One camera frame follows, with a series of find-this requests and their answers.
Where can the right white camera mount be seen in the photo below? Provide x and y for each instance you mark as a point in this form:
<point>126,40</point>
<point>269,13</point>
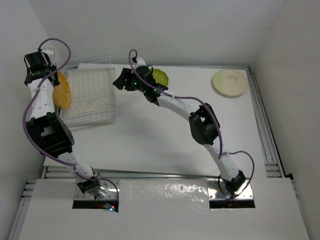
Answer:
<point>138,62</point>

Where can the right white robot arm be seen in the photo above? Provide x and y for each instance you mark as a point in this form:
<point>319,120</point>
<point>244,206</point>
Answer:
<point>203,124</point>

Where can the cream and green plate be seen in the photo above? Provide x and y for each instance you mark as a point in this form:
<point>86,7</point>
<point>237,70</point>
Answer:
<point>229,83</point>

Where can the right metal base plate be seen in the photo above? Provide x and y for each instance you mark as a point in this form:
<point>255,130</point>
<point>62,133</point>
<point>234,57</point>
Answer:
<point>217,191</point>

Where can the green polka dot plate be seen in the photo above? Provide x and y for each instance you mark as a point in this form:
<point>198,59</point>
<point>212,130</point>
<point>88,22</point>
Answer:
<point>160,77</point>

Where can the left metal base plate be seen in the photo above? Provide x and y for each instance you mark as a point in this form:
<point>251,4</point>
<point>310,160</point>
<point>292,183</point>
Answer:
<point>106,192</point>

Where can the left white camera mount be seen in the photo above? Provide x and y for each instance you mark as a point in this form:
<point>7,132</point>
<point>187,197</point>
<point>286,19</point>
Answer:
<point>49,55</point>

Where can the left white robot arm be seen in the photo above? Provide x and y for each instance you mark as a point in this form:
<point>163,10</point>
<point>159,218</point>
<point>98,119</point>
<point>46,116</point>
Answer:
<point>45,128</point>

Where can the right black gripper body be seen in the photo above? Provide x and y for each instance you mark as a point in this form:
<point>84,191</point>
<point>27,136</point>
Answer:
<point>141,87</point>

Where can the orange plate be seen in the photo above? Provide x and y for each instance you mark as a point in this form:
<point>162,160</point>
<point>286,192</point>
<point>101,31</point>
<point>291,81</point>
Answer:
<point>62,96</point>

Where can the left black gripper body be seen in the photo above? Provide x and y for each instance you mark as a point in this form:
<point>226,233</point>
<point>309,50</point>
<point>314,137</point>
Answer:
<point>50,67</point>

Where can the small green circuit board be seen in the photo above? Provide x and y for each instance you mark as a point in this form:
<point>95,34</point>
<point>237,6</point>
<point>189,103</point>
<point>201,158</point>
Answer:
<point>109,207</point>

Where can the clear plastic dish rack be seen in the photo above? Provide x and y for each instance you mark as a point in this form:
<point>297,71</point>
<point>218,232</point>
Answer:
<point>93,100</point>

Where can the aluminium frame rail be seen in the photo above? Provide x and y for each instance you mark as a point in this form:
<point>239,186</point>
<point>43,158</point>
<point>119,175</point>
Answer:
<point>272,161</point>

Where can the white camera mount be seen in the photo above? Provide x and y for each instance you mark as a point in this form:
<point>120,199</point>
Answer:
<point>49,55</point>
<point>138,62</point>

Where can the metal base plate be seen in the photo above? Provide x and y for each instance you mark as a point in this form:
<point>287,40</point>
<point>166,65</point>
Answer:
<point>106,192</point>
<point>217,191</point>

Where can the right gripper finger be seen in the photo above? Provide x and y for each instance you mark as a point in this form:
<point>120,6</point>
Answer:
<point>129,82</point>
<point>121,82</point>

